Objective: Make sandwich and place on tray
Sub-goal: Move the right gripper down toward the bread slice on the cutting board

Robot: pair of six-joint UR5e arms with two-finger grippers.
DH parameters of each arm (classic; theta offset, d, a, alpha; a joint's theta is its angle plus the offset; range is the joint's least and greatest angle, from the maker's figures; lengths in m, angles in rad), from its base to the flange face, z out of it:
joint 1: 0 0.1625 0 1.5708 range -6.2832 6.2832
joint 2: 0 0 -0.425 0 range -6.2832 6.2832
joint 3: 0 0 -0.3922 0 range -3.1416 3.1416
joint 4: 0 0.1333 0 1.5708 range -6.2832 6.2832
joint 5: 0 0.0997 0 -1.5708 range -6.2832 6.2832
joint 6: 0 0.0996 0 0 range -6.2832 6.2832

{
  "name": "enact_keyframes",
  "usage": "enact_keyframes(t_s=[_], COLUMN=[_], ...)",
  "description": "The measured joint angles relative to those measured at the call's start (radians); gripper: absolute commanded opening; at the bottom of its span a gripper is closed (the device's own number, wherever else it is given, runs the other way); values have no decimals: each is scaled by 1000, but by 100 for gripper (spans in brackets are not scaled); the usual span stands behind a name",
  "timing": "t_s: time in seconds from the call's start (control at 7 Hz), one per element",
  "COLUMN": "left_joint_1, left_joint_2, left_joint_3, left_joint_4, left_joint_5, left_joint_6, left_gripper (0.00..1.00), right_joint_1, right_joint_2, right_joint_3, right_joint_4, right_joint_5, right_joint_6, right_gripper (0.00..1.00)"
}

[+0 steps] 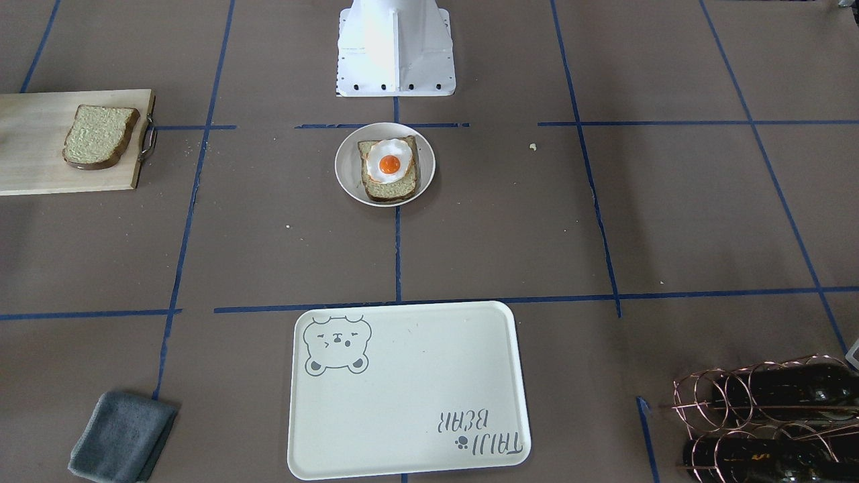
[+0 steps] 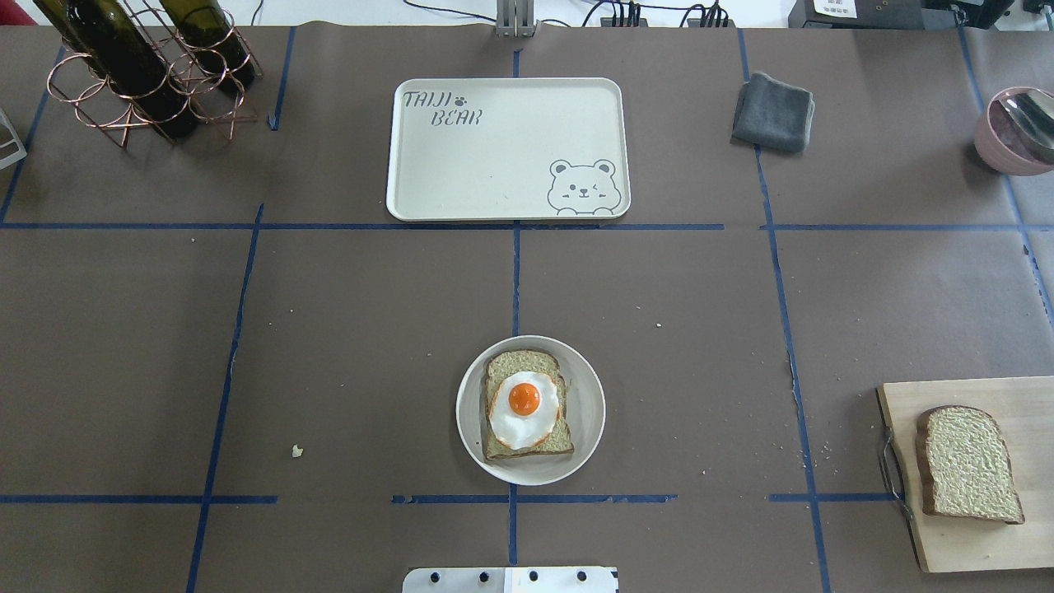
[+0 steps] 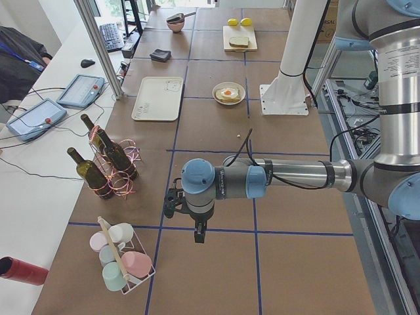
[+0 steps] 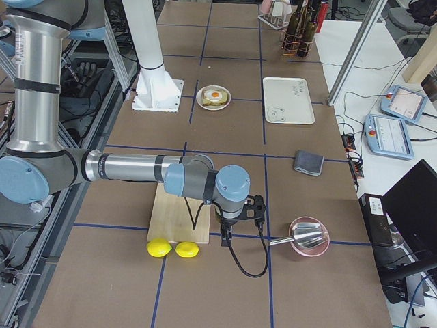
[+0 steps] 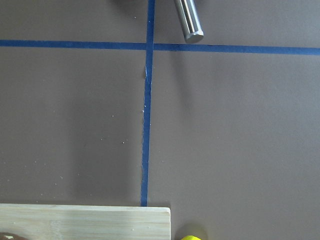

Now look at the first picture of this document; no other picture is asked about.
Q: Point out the wooden cutting board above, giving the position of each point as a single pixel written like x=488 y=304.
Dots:
x=34 y=127

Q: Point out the bread slice on plate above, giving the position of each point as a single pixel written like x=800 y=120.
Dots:
x=397 y=191

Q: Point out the folded grey cloth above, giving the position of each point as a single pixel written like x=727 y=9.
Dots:
x=123 y=440

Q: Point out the fake fried egg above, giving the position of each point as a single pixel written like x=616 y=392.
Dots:
x=388 y=160

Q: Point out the copper wire bottle rack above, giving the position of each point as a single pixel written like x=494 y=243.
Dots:
x=692 y=404

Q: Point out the white round plate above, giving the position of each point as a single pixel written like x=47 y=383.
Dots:
x=347 y=163

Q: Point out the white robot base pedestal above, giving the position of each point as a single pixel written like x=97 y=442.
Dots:
x=395 y=48

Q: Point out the dark green wine bottle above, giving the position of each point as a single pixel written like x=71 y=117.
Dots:
x=801 y=392

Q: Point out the white bear serving tray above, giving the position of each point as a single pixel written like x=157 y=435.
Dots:
x=406 y=389

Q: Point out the brown bread slice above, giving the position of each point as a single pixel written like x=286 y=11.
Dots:
x=99 y=136

